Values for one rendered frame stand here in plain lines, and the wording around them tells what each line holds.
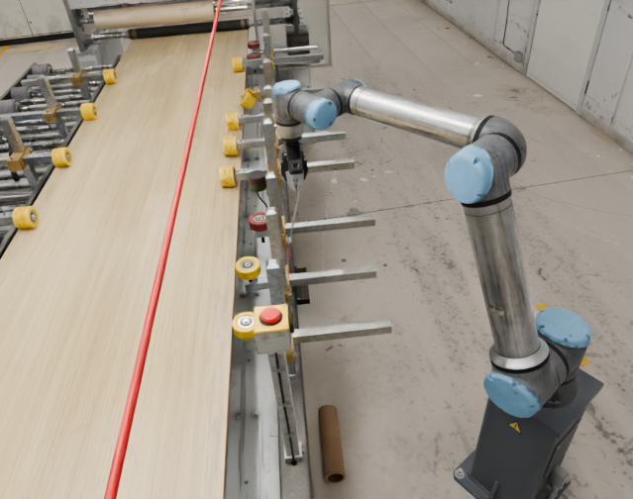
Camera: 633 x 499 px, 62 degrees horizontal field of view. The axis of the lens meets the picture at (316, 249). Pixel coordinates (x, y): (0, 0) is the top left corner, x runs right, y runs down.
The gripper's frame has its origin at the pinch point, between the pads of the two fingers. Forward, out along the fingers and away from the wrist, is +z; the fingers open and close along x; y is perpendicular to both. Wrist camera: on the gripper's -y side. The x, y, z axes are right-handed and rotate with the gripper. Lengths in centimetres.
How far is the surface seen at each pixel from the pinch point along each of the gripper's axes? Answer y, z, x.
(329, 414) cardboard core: -29, 93, -4
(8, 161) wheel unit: 49, 4, 119
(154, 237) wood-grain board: -5, 11, 51
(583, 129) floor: 207, 101, -230
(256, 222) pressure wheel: -3.0, 10.1, 15.3
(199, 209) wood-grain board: 9.7, 10.7, 36.5
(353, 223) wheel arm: -1.9, 15.5, -19.2
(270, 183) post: -6.2, -7.1, 8.2
